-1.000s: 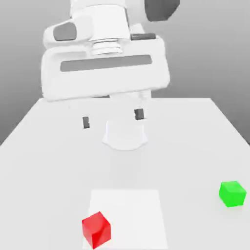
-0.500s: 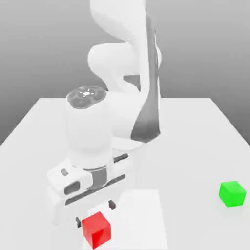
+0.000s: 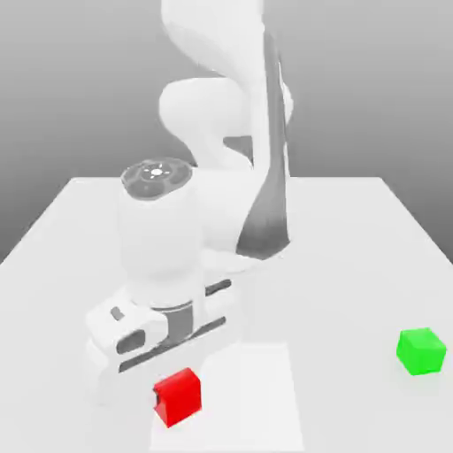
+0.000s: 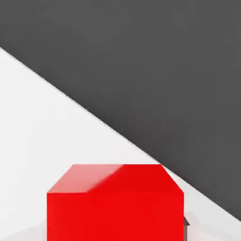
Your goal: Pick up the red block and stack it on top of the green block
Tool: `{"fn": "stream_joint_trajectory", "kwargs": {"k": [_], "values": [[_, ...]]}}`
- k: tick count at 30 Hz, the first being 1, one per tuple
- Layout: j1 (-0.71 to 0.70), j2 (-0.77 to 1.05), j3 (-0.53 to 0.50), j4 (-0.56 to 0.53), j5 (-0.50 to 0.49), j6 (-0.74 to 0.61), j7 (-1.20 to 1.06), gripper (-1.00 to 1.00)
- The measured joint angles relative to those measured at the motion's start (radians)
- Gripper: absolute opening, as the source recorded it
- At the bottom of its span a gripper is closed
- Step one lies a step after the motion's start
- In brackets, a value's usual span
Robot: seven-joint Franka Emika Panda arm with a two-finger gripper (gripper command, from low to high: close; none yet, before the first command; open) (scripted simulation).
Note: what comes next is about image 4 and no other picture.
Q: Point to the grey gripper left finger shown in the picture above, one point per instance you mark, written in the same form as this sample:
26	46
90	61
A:
40	236

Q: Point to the small red cube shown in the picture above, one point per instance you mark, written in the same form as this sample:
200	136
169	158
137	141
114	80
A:
116	210

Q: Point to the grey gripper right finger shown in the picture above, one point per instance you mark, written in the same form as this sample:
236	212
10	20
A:
186	231

